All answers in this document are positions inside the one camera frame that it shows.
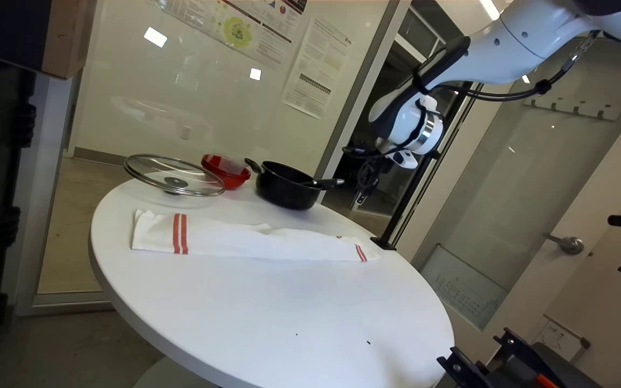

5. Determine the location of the glass pot lid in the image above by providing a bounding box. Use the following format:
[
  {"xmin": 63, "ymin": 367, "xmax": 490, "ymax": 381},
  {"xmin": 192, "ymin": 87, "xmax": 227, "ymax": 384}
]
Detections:
[{"xmin": 123, "ymin": 152, "xmax": 227, "ymax": 199}]

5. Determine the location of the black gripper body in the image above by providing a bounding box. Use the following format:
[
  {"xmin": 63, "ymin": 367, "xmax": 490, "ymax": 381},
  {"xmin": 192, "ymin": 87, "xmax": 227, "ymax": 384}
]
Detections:
[{"xmin": 342, "ymin": 144, "xmax": 397, "ymax": 191}]

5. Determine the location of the red plastic container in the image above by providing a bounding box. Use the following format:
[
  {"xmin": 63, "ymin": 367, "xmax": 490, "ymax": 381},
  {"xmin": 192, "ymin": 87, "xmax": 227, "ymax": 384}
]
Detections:
[{"xmin": 200, "ymin": 152, "xmax": 252, "ymax": 191}]

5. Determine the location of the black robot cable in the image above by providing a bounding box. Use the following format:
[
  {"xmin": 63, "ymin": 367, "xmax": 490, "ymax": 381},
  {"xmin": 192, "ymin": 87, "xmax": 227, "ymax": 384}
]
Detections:
[{"xmin": 459, "ymin": 28, "xmax": 604, "ymax": 104}]

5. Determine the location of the black orange clamp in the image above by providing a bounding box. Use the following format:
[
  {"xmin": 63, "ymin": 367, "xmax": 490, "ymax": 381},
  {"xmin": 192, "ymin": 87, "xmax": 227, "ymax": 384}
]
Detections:
[
  {"xmin": 436, "ymin": 346, "xmax": 501, "ymax": 388},
  {"xmin": 492, "ymin": 327, "xmax": 599, "ymax": 388}
]

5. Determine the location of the wall coat hook rail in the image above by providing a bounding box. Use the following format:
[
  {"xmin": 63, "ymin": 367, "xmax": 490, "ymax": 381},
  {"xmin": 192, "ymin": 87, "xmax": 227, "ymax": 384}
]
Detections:
[{"xmin": 524, "ymin": 95, "xmax": 621, "ymax": 124}]

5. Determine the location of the large printed wall poster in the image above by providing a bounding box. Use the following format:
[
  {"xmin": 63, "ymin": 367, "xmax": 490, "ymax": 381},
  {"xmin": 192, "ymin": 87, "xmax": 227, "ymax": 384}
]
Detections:
[{"xmin": 156, "ymin": 0, "xmax": 308, "ymax": 71}]

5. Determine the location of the white paper notice sheet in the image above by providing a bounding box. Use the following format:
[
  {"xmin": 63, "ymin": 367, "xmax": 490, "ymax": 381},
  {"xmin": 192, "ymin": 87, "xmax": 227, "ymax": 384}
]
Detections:
[{"xmin": 283, "ymin": 19, "xmax": 356, "ymax": 120}]

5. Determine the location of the metal door handle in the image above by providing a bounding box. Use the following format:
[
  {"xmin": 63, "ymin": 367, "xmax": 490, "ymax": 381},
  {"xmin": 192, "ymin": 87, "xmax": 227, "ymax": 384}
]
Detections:
[{"xmin": 547, "ymin": 232, "xmax": 587, "ymax": 256}]

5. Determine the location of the white towel with red stripes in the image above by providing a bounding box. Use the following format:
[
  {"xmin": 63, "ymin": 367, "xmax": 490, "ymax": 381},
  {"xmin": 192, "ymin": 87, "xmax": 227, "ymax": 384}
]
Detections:
[{"xmin": 128, "ymin": 206, "xmax": 386, "ymax": 264}]

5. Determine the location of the black cooking pot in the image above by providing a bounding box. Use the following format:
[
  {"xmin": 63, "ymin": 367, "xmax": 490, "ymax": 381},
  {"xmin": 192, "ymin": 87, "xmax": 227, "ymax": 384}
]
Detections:
[{"xmin": 244, "ymin": 156, "xmax": 346, "ymax": 214}]

